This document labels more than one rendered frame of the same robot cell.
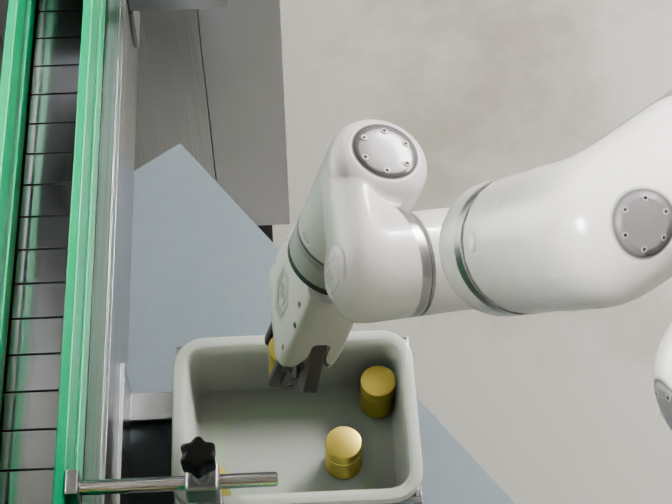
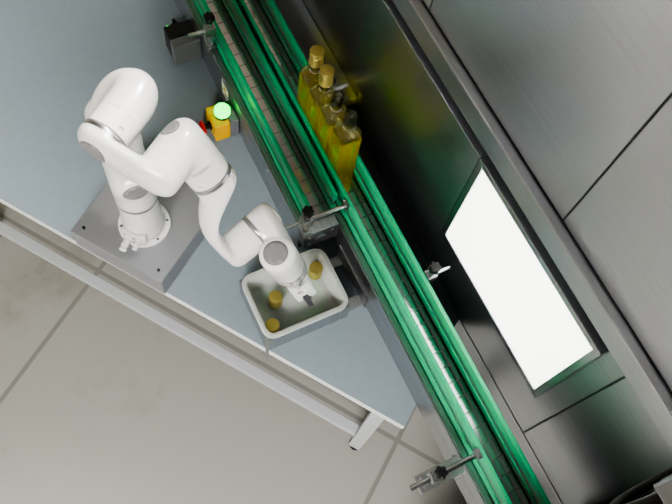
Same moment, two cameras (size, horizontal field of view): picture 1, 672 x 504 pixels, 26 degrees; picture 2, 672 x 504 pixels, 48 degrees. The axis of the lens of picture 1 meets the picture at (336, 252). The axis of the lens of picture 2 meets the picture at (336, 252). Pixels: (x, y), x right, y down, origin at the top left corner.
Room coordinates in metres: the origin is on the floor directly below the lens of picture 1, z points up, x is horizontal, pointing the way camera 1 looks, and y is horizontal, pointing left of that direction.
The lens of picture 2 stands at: (1.17, -0.28, 2.55)
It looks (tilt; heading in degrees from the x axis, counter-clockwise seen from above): 66 degrees down; 144
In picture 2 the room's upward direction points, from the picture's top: 14 degrees clockwise
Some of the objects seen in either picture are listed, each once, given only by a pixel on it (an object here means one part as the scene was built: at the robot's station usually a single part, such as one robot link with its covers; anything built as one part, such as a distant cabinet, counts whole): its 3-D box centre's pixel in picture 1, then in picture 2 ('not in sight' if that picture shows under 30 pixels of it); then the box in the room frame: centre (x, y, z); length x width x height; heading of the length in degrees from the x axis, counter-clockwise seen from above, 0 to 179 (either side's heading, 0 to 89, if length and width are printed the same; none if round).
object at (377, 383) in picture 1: (377, 391); (272, 327); (0.66, -0.04, 0.79); 0.04 x 0.04 x 0.04
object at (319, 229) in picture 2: not in sight; (318, 232); (0.49, 0.15, 0.85); 0.09 x 0.04 x 0.07; 93
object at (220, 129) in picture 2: not in sight; (221, 121); (0.06, 0.04, 0.79); 0.07 x 0.07 x 0.07; 3
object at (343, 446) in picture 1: (343, 452); (275, 299); (0.60, -0.01, 0.79); 0.04 x 0.04 x 0.04
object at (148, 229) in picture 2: not in sight; (138, 215); (0.32, -0.25, 0.91); 0.16 x 0.13 x 0.15; 138
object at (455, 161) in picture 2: not in sight; (459, 188); (0.62, 0.40, 1.15); 0.90 x 0.03 x 0.34; 3
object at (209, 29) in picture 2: not in sight; (201, 35); (-0.11, 0.05, 0.94); 0.07 x 0.04 x 0.13; 93
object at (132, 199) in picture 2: not in sight; (130, 175); (0.31, -0.24, 1.07); 0.13 x 0.10 x 0.16; 0
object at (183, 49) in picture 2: not in sight; (182, 42); (-0.22, 0.03, 0.79); 0.08 x 0.08 x 0.08; 3
